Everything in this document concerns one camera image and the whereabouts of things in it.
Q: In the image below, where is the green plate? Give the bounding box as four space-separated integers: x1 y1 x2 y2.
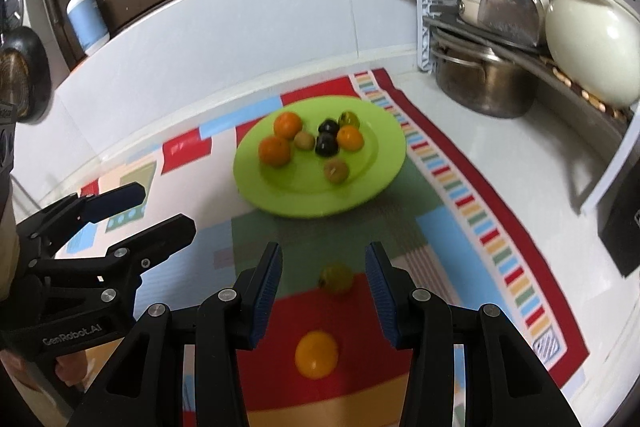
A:
233 95 407 219

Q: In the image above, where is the brown longan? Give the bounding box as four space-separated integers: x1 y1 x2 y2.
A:
323 157 349 184
293 130 316 150

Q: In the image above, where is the person left hand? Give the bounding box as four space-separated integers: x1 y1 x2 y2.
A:
0 193 88 426

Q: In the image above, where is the white shelf rack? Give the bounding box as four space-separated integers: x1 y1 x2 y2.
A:
416 0 639 215

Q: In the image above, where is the green yellow plum front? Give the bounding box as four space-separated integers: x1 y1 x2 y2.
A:
318 262 355 295

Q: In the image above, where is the white blue soap bottle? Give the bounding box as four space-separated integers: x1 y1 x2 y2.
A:
66 0 111 56

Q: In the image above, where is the dark purple plum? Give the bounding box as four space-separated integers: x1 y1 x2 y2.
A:
314 133 340 158

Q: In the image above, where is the white ceramic pot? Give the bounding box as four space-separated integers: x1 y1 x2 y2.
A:
544 0 639 109

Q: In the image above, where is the steel cooking pot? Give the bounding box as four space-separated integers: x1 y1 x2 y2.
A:
430 29 538 119

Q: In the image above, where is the large orange front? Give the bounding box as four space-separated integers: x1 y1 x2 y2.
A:
336 124 364 152

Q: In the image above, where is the black frying pan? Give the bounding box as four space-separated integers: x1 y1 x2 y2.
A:
1 26 53 124

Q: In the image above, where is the small orange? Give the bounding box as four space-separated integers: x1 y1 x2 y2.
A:
272 112 303 141

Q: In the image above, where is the colourful patterned table mat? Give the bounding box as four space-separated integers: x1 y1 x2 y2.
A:
60 69 588 426

